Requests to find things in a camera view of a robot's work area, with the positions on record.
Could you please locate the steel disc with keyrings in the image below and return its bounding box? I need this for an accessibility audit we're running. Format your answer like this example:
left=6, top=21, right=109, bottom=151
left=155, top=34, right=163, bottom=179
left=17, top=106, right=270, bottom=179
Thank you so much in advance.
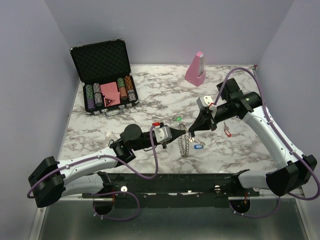
left=178, top=123, right=190, bottom=158

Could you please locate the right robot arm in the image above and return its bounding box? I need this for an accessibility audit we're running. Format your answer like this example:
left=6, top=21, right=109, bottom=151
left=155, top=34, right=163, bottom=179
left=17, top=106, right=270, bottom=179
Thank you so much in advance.
left=188, top=78, right=317, bottom=197

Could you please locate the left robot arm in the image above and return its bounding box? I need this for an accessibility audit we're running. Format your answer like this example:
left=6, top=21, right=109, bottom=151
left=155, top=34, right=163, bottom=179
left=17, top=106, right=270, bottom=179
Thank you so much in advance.
left=27, top=123, right=186, bottom=208

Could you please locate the green tag key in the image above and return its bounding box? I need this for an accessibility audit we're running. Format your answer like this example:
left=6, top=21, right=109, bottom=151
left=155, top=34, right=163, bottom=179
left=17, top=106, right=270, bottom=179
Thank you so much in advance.
left=173, top=116, right=182, bottom=122

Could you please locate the silver key by blue tag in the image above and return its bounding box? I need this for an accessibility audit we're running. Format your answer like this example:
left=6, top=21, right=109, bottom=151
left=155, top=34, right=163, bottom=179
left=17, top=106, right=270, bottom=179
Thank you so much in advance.
left=196, top=138, right=206, bottom=147

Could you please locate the red key tag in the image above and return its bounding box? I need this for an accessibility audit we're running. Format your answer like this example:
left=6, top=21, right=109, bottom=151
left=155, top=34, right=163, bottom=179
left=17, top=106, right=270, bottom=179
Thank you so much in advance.
left=223, top=121, right=232, bottom=138

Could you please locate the blue key tag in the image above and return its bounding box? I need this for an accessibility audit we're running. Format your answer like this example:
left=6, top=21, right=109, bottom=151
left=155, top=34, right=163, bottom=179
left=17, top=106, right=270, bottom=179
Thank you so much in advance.
left=193, top=144, right=204, bottom=150

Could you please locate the pink metronome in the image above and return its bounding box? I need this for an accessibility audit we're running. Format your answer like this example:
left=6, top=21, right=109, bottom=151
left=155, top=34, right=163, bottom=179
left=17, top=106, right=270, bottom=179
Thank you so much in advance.
left=184, top=51, right=206, bottom=87

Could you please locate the black poker chip case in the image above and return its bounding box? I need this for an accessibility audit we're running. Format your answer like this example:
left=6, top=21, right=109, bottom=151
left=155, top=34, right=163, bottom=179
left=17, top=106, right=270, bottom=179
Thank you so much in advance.
left=70, top=39, right=139, bottom=115

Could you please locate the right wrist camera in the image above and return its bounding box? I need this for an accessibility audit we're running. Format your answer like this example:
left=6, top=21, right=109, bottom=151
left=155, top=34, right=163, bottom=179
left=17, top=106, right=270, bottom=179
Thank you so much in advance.
left=196, top=95, right=217, bottom=117

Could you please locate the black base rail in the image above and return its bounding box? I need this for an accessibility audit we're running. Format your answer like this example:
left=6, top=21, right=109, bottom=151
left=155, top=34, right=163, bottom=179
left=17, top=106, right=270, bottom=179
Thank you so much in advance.
left=49, top=171, right=273, bottom=210

